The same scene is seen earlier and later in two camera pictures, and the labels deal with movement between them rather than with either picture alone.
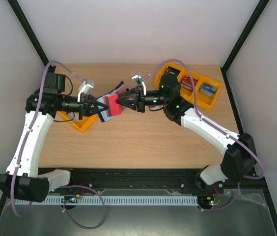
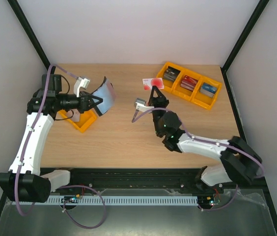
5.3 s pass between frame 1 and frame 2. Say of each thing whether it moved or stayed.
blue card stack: stayed
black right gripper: moved
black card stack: stayed
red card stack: stayed
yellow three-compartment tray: stayed
